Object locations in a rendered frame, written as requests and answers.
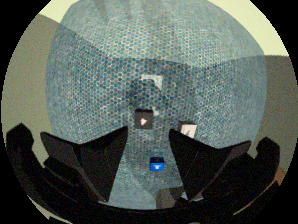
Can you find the small blue block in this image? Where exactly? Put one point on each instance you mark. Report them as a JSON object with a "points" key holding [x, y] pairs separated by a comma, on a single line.
{"points": [[156, 164]]}

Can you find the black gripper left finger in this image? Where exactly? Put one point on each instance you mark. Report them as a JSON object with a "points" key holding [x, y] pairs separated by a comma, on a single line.
{"points": [[96, 160]]}

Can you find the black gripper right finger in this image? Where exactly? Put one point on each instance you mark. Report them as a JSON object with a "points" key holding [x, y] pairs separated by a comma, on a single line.
{"points": [[200, 164]]}

